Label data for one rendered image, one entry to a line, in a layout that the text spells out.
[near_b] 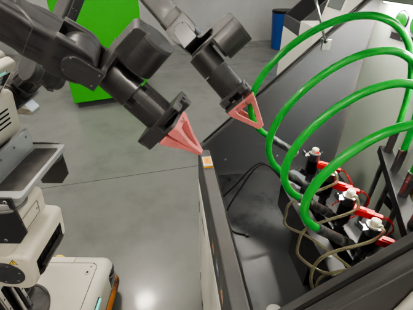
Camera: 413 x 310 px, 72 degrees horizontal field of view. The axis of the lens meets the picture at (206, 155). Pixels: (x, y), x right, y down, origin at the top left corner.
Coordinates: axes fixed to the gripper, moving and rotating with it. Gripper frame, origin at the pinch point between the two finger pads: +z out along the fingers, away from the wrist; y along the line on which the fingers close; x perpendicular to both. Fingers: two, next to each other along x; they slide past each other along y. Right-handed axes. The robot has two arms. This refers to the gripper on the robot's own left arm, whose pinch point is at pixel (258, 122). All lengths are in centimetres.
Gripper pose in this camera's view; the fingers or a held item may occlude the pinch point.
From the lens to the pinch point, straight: 65.4
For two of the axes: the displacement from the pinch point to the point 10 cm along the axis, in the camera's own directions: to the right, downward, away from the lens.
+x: -7.4, 5.9, 3.2
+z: 6.6, 7.3, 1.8
